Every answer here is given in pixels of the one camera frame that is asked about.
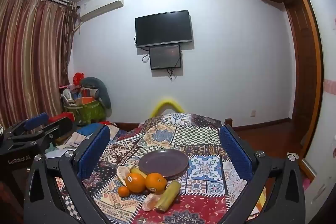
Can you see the striped curtain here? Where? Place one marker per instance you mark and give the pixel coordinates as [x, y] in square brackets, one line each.
[31, 56]

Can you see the yellow-green banana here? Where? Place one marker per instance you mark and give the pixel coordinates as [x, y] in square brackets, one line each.
[137, 171]
[168, 195]

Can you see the red decoration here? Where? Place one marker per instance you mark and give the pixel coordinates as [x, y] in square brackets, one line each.
[78, 78]

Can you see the large orange with sticker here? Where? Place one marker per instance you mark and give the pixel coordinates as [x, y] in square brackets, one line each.
[156, 182]
[135, 182]

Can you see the wooden door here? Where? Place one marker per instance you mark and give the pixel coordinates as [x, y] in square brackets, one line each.
[298, 69]

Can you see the orange box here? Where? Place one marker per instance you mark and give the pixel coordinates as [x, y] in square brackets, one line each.
[85, 100]

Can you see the small black monitor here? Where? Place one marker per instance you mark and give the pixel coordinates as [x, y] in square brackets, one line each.
[165, 57]

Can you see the black wall television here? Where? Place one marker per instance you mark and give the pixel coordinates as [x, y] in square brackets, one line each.
[162, 28]

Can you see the patchwork blanket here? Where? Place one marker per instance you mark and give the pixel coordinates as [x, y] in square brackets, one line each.
[204, 187]

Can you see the white air conditioner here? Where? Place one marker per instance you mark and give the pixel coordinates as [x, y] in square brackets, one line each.
[102, 5]

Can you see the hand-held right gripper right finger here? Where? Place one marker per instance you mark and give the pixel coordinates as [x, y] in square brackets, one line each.
[236, 153]

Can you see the white wardrobe door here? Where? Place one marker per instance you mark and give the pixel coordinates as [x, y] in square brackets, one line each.
[328, 56]

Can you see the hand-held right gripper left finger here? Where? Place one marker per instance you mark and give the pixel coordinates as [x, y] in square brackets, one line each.
[92, 153]

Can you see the red box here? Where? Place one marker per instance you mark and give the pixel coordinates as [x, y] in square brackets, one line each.
[60, 117]

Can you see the pomelo wedge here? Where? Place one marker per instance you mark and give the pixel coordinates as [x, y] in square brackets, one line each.
[150, 202]
[121, 174]

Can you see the purple plate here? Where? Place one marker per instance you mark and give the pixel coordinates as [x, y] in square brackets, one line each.
[162, 163]

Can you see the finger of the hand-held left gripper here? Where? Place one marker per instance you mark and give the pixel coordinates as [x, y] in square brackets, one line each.
[59, 128]
[36, 120]

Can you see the white wall socket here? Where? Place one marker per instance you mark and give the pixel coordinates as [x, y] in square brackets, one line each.
[253, 113]

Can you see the green bag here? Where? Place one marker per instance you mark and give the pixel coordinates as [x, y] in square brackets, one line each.
[90, 111]

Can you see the small tangerine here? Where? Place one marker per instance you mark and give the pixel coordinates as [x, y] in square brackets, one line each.
[123, 191]

